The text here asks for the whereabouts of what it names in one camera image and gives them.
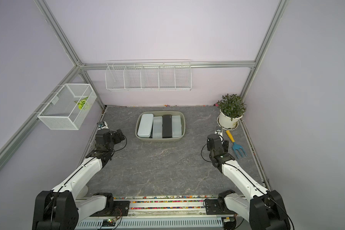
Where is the pale white pencil case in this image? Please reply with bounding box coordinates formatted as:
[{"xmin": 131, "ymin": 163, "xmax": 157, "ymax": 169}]
[{"xmin": 137, "ymin": 113, "xmax": 154, "ymax": 138}]

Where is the frosted white pencil case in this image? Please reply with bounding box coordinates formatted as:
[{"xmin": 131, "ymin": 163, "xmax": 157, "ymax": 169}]
[
  {"xmin": 172, "ymin": 115, "xmax": 182, "ymax": 138},
  {"xmin": 152, "ymin": 116, "xmax": 163, "ymax": 139}
]

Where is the grey-green plastic storage box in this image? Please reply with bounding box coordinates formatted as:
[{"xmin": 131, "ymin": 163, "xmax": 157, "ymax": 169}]
[{"xmin": 135, "ymin": 111, "xmax": 186, "ymax": 142}]

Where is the black pencil case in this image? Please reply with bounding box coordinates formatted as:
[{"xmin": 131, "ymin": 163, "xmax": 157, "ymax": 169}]
[{"xmin": 162, "ymin": 115, "xmax": 172, "ymax": 139}]

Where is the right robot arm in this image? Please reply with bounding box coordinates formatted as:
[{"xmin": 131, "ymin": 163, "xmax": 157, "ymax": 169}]
[{"xmin": 207, "ymin": 134, "xmax": 295, "ymax": 230}]

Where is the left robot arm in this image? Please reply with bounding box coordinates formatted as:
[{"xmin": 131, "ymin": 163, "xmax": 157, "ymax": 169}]
[{"xmin": 32, "ymin": 128, "xmax": 126, "ymax": 230}]

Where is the yellow blue garden fork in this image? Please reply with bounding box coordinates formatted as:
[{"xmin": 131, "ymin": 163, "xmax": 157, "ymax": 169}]
[{"xmin": 226, "ymin": 130, "xmax": 247, "ymax": 159}]

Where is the green leaf toy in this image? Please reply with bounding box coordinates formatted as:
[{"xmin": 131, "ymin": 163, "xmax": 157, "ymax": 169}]
[{"xmin": 74, "ymin": 97, "xmax": 90, "ymax": 110}]

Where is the potted green plant white pot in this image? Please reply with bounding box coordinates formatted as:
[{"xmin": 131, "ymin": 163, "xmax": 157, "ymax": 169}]
[{"xmin": 217, "ymin": 94, "xmax": 247, "ymax": 129}]

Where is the small succulent white pot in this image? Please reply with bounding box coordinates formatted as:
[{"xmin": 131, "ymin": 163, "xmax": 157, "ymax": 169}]
[{"xmin": 77, "ymin": 186, "xmax": 88, "ymax": 199}]

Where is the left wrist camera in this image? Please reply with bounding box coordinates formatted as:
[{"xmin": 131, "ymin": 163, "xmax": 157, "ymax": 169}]
[{"xmin": 97, "ymin": 121, "xmax": 108, "ymax": 130}]

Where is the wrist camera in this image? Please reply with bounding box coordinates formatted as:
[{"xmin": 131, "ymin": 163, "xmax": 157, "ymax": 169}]
[
  {"xmin": 97, "ymin": 121, "xmax": 108, "ymax": 130},
  {"xmin": 214, "ymin": 126, "xmax": 223, "ymax": 136}
]

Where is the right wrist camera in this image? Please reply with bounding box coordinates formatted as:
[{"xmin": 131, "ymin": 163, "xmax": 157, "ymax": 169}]
[{"xmin": 214, "ymin": 126, "xmax": 223, "ymax": 136}]

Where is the white mesh wall basket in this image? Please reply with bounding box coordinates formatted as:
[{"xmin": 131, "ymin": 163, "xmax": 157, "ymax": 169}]
[{"xmin": 37, "ymin": 83, "xmax": 97, "ymax": 130}]

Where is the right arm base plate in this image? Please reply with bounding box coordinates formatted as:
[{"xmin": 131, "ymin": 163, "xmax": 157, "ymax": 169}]
[{"xmin": 203, "ymin": 197, "xmax": 248, "ymax": 216}]

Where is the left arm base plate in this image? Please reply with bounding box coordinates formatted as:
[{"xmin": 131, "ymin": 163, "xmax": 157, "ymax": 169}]
[{"xmin": 91, "ymin": 200, "xmax": 130, "ymax": 217}]

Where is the white wire wall shelf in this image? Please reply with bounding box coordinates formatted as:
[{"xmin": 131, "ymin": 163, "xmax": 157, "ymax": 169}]
[{"xmin": 105, "ymin": 59, "xmax": 192, "ymax": 92}]

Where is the aluminium front rail frame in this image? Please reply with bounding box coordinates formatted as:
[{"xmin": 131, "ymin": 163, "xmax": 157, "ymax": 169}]
[{"xmin": 41, "ymin": 195, "xmax": 291, "ymax": 230}]

